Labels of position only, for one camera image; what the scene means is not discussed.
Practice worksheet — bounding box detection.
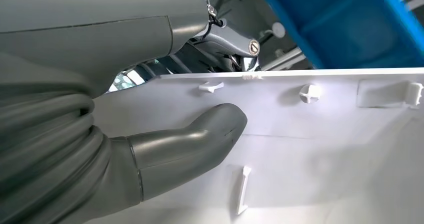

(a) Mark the large blue shelf rack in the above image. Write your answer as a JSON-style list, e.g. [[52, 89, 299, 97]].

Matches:
[[254, 0, 424, 69]]

